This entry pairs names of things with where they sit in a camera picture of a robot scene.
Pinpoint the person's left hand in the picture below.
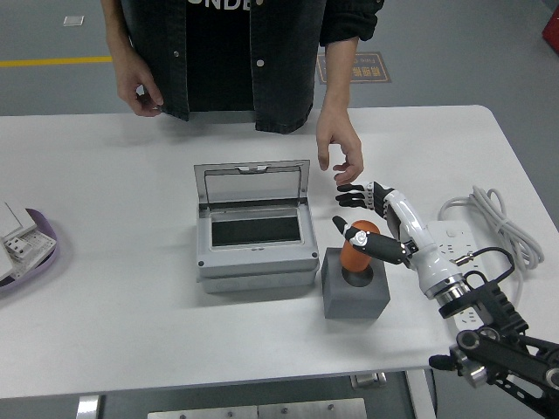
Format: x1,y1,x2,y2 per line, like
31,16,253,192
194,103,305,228
314,106,366,187

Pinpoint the person's right hand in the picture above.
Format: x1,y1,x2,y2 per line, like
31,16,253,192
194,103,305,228
115,65,165,118

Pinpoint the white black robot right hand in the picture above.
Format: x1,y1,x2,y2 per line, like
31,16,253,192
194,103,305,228
331,180,466,302

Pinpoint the orange cylinder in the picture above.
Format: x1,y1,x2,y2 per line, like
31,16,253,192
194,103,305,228
340,220,382,274

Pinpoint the grey enclosure box with lid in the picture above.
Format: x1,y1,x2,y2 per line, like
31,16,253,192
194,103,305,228
193,157,321,294

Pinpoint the grey cube with round hole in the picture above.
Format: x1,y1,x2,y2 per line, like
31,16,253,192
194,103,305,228
321,247,391,320

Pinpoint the brown floor sign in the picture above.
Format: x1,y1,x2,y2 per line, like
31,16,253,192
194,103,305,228
317,52,392,85

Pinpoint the yellow floor tape line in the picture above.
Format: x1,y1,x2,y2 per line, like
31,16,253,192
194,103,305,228
0,55,114,69

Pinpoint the person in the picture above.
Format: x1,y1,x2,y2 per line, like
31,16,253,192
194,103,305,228
100,0,385,134

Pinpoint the white table leg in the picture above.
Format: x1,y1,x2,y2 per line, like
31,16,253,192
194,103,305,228
76,395,106,419
404,369,438,419

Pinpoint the purple tray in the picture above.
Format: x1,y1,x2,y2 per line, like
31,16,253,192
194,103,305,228
0,208,60,294

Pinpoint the white perforated plate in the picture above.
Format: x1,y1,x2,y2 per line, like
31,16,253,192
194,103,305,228
12,226,59,280

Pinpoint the white socket module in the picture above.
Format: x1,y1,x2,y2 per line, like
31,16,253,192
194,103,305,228
3,234,33,263

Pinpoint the red crate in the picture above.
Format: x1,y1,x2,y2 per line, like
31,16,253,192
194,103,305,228
541,7,559,45

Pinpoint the white power strip cord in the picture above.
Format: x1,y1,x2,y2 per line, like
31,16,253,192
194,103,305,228
438,185,546,306

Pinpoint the silver table bracket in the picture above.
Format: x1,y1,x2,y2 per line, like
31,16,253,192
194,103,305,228
351,372,388,388

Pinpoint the white switch panel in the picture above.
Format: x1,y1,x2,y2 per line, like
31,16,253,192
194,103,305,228
0,200,28,240

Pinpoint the grey metal base plate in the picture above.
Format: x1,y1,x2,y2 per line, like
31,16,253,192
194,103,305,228
147,405,259,419

